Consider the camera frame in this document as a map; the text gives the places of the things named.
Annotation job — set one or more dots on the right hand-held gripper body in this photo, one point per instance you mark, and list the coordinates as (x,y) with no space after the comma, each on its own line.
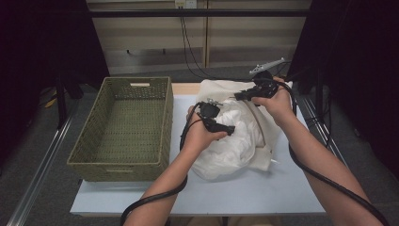
(265,86)

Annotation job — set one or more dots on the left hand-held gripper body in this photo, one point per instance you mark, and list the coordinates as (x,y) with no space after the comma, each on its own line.
(209,109)

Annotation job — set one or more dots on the white garment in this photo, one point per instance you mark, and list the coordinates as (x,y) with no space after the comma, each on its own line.
(232,150)

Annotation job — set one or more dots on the cream mesh laundry bag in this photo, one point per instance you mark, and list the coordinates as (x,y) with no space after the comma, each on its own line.
(219,89)

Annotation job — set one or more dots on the green woven basket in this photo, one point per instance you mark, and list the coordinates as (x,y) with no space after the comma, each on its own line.
(131,125)

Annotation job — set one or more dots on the person's right hand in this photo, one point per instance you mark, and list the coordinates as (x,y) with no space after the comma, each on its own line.
(280,105)

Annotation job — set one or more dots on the person's left hand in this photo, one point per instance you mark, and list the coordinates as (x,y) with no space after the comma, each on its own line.
(197,136)

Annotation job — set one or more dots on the person's right leg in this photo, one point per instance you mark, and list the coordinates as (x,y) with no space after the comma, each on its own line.
(251,222)

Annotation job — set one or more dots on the person's leg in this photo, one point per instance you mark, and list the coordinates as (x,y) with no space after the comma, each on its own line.
(251,222)
(204,222)

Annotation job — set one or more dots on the person's left leg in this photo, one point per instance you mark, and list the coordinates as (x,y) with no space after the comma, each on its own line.
(204,222)

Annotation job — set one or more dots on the dark curtain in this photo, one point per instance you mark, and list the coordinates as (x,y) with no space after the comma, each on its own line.
(360,47)
(31,47)

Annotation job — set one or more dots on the black horizontal bar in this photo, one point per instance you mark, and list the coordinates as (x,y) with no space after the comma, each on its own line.
(156,13)

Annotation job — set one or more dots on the black metal stand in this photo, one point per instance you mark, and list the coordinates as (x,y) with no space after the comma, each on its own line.
(61,103)

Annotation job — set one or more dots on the yellow floor tape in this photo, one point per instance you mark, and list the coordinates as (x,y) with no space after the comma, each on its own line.
(51,101)

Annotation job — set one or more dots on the white wall socket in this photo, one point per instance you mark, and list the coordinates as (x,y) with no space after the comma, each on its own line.
(185,3)

